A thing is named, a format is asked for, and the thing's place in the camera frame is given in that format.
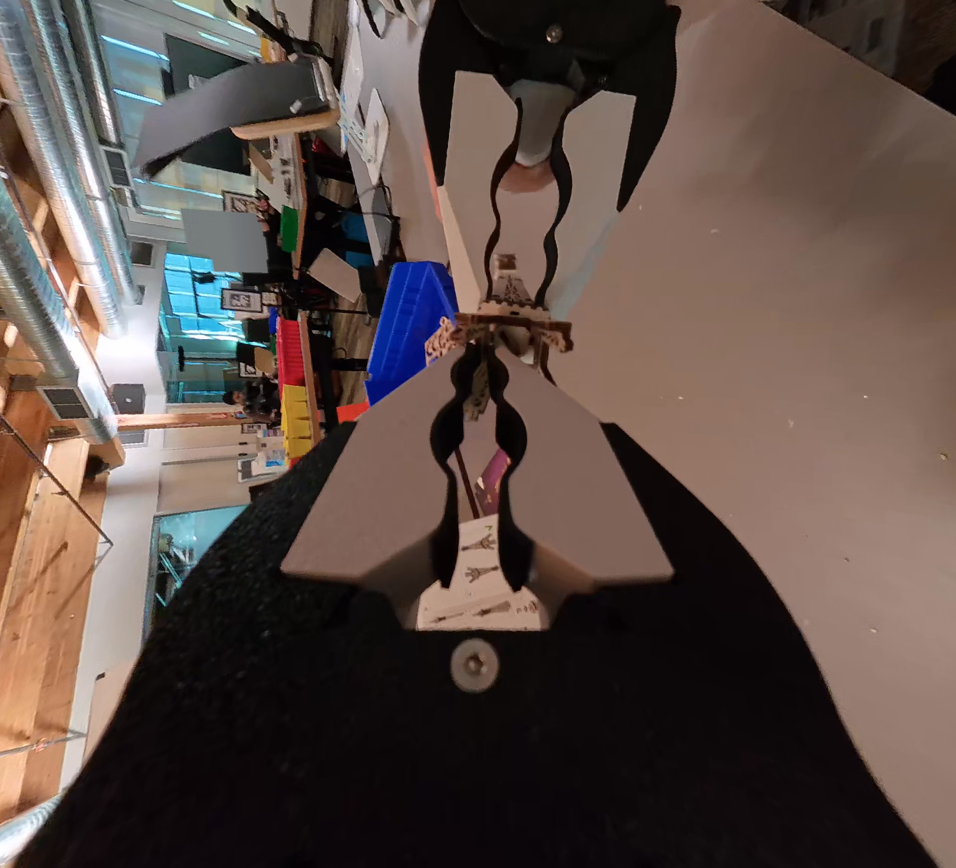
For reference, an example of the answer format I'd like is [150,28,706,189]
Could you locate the row of red bins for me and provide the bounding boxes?
[275,319,316,391]

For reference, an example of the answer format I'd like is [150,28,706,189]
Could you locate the blue plastic bin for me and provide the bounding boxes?
[366,261,460,406]

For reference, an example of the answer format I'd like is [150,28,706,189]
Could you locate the black flat panel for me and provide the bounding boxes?
[134,57,333,178]

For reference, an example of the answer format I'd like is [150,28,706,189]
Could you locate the wooden tower leg piece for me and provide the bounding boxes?
[424,326,497,424]

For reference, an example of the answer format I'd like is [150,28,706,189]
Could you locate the wooden Eiffel tower model piece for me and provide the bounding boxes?
[452,254,575,365]

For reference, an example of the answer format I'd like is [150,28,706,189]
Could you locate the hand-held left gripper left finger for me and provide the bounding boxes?
[281,344,482,631]

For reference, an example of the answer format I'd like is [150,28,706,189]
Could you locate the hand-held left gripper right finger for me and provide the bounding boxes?
[478,347,675,631]

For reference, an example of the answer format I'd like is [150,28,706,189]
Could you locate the tower assembly leaflet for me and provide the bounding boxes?
[417,517,550,631]

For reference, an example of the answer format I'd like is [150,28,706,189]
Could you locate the yellow sticky notes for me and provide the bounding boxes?
[280,382,324,460]

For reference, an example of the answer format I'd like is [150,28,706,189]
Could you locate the purple tower kit box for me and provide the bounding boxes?
[474,450,516,514]

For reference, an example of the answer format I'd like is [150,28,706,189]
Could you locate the grey desk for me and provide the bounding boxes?
[340,0,956,868]

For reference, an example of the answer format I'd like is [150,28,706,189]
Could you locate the silver ventilation duct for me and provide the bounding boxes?
[0,192,120,439]
[0,0,146,340]

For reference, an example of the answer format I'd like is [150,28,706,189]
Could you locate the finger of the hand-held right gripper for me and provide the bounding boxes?
[534,95,639,312]
[437,69,524,312]

